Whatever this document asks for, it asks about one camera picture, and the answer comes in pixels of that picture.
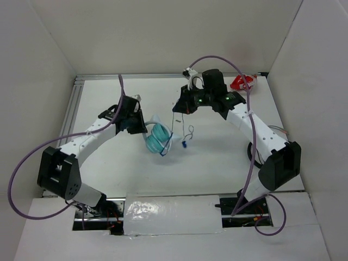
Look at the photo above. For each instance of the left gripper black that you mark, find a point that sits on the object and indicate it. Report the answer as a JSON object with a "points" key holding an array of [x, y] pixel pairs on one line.
{"points": [[141, 128]]}

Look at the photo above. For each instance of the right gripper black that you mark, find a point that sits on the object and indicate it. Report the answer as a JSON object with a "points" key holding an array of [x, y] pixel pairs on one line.
{"points": [[184, 104]]}

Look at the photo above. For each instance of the teal white cat-ear headphones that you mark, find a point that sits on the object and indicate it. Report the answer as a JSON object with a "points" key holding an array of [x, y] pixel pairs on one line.
{"points": [[161, 137]]}

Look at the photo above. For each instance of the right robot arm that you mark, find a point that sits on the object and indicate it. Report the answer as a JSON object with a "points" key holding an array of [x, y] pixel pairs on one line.
{"points": [[281, 158]]}

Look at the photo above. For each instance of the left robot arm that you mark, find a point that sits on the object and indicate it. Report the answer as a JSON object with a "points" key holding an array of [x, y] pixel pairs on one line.
{"points": [[59, 171]]}

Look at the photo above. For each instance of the red crumpled wrapper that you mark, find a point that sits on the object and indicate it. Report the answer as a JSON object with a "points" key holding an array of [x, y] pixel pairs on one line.
{"points": [[238, 83]]}

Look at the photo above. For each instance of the white taped front panel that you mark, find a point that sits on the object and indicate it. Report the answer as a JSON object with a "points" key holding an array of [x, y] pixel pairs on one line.
{"points": [[172, 215]]}

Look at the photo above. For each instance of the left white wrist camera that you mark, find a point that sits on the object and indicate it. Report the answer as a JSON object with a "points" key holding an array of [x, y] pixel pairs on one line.
{"points": [[137, 97]]}

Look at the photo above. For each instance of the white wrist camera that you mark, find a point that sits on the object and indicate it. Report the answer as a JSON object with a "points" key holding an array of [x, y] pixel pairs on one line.
{"points": [[137, 97], [192, 76]]}

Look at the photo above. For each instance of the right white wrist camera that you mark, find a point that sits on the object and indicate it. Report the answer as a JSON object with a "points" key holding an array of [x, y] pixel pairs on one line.
{"points": [[192, 76]]}

